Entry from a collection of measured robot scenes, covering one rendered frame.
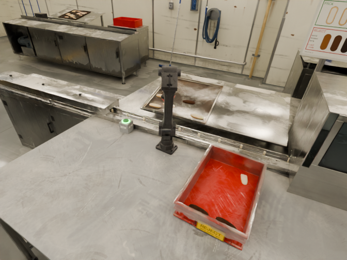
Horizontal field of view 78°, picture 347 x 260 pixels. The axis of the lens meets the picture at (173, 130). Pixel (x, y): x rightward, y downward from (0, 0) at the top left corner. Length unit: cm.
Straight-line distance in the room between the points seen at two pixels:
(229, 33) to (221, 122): 359
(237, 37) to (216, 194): 414
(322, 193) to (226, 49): 412
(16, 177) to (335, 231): 156
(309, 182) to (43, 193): 129
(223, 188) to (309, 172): 41
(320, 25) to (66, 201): 192
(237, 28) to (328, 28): 314
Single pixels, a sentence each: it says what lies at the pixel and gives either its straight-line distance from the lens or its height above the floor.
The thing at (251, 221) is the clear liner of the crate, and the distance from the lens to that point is 97.
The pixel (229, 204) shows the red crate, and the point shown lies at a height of 82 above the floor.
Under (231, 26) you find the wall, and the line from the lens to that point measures 495.
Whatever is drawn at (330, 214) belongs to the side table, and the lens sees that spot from 132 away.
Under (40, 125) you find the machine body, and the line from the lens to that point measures 235.
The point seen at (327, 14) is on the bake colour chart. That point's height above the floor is 156.
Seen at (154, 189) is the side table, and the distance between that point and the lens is 113.
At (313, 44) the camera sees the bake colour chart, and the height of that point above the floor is 136.
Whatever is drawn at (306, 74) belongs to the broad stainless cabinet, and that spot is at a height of 88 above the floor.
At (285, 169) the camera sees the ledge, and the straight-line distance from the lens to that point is 137.
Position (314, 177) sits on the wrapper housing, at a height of 96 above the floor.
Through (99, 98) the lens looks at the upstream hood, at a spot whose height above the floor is 92.
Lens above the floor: 170
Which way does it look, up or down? 35 degrees down
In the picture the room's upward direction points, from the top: 3 degrees clockwise
